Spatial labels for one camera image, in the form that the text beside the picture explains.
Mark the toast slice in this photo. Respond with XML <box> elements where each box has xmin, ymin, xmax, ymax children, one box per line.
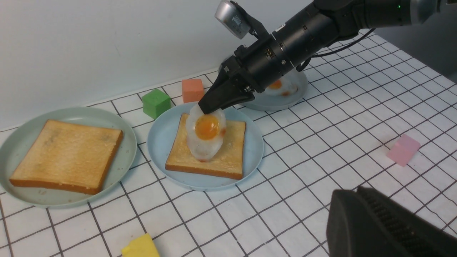
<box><xmin>165</xmin><ymin>113</ymin><xmax>246</xmax><ymax>180</ymax></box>
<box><xmin>9</xmin><ymin>119</ymin><xmax>124</xmax><ymax>195</ymax></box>

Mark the light blue plate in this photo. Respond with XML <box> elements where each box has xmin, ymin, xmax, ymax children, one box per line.
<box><xmin>146</xmin><ymin>102</ymin><xmax>264</xmax><ymax>191</ymax></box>

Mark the pink block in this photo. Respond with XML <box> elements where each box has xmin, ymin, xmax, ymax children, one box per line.
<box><xmin>387</xmin><ymin>134</ymin><xmax>421</xmax><ymax>167</ymax></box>

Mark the orange cube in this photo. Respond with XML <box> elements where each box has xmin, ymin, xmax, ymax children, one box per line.
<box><xmin>181</xmin><ymin>79</ymin><xmax>205</xmax><ymax>104</ymax></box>

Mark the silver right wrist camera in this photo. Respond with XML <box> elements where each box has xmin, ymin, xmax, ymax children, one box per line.
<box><xmin>215</xmin><ymin>0</ymin><xmax>269</xmax><ymax>40</ymax></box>

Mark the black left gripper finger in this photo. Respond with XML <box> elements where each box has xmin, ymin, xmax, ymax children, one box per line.
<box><xmin>326</xmin><ymin>186</ymin><xmax>457</xmax><ymax>257</ymax></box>

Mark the checkered white tablecloth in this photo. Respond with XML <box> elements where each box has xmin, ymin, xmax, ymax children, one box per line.
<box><xmin>1</xmin><ymin>34</ymin><xmax>457</xmax><ymax>257</ymax></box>

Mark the fried egg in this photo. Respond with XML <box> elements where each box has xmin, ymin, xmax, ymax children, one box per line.
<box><xmin>185</xmin><ymin>104</ymin><xmax>227</xmax><ymax>162</ymax></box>
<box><xmin>264</xmin><ymin>79</ymin><xmax>298</xmax><ymax>96</ymax></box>

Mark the green cube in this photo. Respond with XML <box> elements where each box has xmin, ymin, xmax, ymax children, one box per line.
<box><xmin>142</xmin><ymin>89</ymin><xmax>171</xmax><ymax>120</ymax></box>

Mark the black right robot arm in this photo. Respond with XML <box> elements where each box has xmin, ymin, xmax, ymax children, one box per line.
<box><xmin>199</xmin><ymin>0</ymin><xmax>456</xmax><ymax>114</ymax></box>

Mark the grey plate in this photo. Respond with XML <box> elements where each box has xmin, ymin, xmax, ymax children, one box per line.
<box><xmin>241</xmin><ymin>69</ymin><xmax>308</xmax><ymax>112</ymax></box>

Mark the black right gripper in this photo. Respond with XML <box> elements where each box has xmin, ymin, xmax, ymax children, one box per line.
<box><xmin>199</xmin><ymin>4</ymin><xmax>340</xmax><ymax>114</ymax></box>

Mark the pale green plate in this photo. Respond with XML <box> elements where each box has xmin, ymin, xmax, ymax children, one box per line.
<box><xmin>0</xmin><ymin>107</ymin><xmax>137</xmax><ymax>208</ymax></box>

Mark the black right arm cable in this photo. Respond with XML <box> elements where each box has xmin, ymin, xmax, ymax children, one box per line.
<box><xmin>296</xmin><ymin>29</ymin><xmax>375</xmax><ymax>72</ymax></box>

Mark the yellow block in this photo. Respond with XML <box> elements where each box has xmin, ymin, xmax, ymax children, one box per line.
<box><xmin>121</xmin><ymin>233</ymin><xmax>160</xmax><ymax>257</ymax></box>

